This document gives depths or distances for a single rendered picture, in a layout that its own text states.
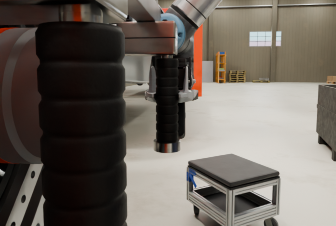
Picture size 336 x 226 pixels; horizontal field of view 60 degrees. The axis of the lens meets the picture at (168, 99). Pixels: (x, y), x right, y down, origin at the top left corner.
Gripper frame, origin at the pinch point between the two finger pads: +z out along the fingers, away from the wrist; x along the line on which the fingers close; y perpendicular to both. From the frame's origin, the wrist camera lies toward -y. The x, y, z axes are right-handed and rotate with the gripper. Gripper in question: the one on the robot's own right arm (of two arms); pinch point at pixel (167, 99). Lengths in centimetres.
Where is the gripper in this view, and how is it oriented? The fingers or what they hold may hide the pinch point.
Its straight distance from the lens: 46.6
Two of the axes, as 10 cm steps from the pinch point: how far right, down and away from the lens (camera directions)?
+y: 0.0, -9.9, -1.0
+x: 9.9, 0.1, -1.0
